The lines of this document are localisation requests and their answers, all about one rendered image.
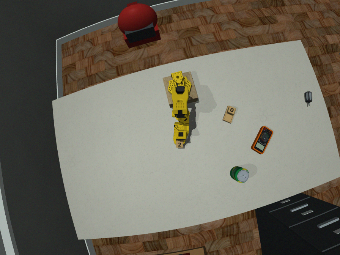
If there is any green drink can with yellow stripe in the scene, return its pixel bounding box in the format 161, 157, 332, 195
230, 166, 249, 183

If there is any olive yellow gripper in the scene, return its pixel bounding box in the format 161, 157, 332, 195
173, 122, 189, 144

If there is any orange digital multimeter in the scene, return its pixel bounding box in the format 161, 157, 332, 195
251, 126, 273, 154

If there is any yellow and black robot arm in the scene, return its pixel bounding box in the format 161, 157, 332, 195
168, 72, 192, 124

